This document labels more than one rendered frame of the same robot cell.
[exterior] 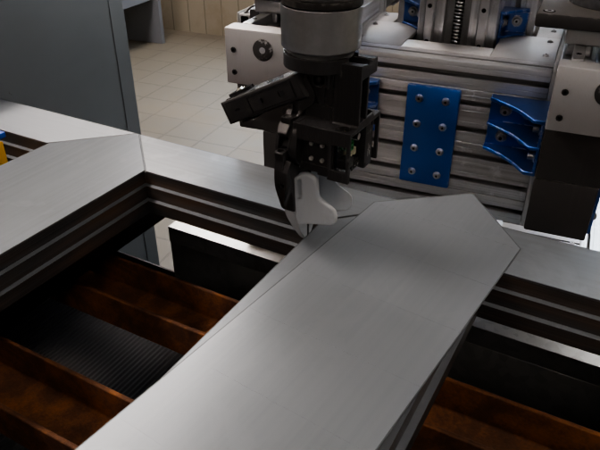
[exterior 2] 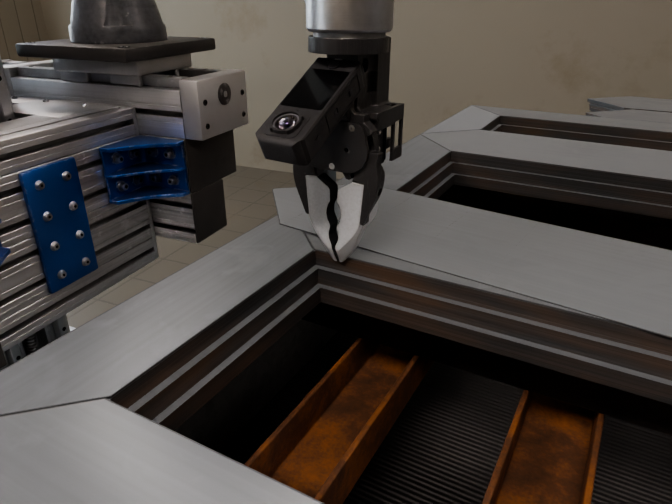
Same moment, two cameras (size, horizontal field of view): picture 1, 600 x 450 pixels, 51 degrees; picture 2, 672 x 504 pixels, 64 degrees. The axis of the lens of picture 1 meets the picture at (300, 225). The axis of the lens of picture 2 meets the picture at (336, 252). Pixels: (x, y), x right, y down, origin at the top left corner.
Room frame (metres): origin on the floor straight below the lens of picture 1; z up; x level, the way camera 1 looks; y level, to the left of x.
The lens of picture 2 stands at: (0.60, 0.49, 1.11)
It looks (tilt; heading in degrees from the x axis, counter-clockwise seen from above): 26 degrees down; 270
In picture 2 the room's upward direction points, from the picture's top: straight up
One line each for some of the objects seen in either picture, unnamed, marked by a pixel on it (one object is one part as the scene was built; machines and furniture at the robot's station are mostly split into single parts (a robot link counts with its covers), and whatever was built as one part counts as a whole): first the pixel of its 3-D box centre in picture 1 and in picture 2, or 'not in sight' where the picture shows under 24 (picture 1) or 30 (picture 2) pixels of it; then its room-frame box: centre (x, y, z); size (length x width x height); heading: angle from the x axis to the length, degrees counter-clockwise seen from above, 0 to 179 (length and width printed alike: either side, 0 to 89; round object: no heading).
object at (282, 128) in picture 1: (326, 112); (351, 105); (0.59, -0.03, 1.02); 0.09 x 0.08 x 0.12; 61
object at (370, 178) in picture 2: (292, 169); (358, 177); (0.58, 0.01, 0.96); 0.05 x 0.02 x 0.09; 151
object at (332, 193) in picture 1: (326, 198); (334, 210); (0.60, -0.03, 0.91); 0.06 x 0.03 x 0.09; 61
